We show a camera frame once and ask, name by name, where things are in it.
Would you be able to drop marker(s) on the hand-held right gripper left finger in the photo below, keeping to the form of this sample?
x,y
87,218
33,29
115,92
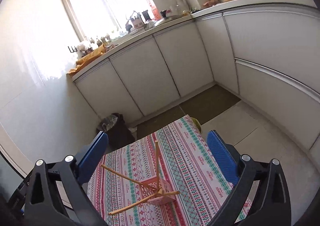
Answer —
x,y
93,158

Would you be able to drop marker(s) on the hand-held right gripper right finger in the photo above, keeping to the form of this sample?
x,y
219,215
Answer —
x,y
221,158

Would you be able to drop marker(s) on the wooden chopstick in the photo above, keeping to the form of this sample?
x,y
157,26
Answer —
x,y
135,206
120,175
157,163

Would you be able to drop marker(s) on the pink perforated utensil holder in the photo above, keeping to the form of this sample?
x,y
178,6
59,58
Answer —
x,y
167,188

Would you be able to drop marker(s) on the black trash bin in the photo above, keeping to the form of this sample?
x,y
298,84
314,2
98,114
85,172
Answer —
x,y
117,131

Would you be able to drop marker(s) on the patterned striped tablecloth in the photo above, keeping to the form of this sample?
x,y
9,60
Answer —
x,y
185,156

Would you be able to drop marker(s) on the brown floor mat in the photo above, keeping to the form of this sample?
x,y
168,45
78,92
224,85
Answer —
x,y
210,103

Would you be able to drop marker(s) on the yellow cloth on counter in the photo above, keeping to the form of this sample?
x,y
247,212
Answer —
x,y
87,59

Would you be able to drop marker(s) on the white base cabinet with drawers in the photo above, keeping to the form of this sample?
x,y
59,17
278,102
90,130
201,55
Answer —
x,y
270,53

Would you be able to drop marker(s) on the steel pot lid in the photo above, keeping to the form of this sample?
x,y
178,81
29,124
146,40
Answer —
x,y
163,21

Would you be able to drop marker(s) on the white kettle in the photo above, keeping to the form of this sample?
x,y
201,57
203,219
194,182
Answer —
x,y
181,6

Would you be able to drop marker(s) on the red bottle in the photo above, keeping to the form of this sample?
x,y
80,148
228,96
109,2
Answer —
x,y
155,12

